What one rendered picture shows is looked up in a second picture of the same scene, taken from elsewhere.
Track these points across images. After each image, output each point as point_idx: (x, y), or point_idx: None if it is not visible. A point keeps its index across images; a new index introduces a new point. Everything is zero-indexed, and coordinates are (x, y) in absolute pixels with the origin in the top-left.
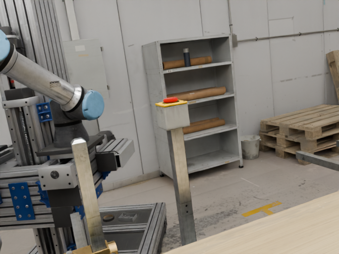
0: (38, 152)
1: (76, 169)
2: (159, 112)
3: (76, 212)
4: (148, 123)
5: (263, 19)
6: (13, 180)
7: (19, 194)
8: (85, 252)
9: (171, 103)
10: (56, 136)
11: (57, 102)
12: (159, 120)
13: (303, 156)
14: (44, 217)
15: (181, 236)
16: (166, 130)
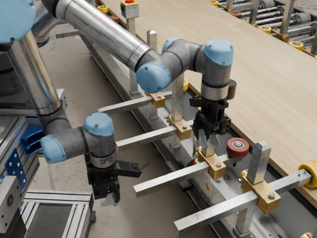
0: (26, 101)
1: (154, 47)
2: (130, 8)
3: (99, 108)
4: None
5: None
6: (6, 156)
7: (15, 166)
8: (156, 93)
9: (136, 1)
10: (15, 80)
11: (46, 33)
12: (129, 14)
13: (62, 34)
14: (29, 172)
15: (132, 78)
16: (129, 20)
